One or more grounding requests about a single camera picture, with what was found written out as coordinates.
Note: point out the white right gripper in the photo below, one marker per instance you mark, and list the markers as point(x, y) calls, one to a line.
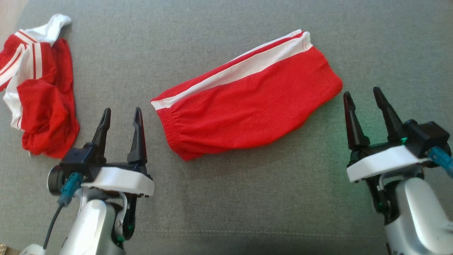
point(382, 161)

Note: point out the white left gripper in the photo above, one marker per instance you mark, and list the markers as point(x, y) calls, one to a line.
point(124, 180)

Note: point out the red and white shirt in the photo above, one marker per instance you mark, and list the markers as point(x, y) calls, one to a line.
point(42, 106)

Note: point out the red shorts with white stripes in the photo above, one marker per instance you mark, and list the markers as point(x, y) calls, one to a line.
point(247, 106)

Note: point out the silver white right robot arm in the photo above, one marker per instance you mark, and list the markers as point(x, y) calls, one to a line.
point(417, 212)

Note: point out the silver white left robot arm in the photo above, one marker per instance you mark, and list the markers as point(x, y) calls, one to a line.
point(88, 226)

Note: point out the grey sofa seat cushion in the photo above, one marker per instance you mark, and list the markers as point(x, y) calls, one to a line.
point(247, 198)

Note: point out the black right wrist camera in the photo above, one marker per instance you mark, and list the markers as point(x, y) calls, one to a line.
point(426, 136)

